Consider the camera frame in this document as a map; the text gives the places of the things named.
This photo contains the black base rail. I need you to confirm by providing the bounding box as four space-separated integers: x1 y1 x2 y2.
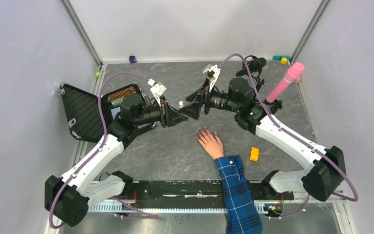
100 179 295 211

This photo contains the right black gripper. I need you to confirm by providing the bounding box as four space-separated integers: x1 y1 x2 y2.
178 77 241 120

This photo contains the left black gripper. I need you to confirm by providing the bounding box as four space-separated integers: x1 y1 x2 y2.
133 96 188 128

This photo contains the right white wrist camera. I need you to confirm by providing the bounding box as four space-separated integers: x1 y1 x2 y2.
203 64 221 92

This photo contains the small yellow cube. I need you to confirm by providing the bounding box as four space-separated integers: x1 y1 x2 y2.
280 57 288 64

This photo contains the blue plaid sleeve forearm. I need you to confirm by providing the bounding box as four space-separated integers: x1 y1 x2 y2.
215 155 263 234

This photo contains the person hand with painted nails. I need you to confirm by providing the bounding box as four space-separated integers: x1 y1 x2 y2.
197 128 224 160

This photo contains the black microphone on tripod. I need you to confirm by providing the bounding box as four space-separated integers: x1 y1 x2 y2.
236 55 267 91

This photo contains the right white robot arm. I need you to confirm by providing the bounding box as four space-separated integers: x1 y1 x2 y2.
179 78 346 202

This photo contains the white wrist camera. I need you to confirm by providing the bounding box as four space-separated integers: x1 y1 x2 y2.
148 79 167 106
203 64 221 92

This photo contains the purple cube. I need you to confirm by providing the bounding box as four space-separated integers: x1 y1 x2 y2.
129 55 137 64

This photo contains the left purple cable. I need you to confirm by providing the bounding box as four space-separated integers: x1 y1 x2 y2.
48 71 159 230

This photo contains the teal block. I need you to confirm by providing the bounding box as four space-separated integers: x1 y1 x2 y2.
272 55 291 60

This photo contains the yellow block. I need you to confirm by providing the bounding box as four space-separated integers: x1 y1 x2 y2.
249 147 260 162

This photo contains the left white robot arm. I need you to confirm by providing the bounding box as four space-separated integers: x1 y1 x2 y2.
44 94 188 229

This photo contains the pink foam cylinder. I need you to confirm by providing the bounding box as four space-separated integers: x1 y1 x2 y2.
266 62 305 103

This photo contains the black poker chip case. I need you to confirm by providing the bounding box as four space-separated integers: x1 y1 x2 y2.
58 83 143 143

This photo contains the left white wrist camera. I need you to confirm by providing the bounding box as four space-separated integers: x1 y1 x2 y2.
148 79 167 106

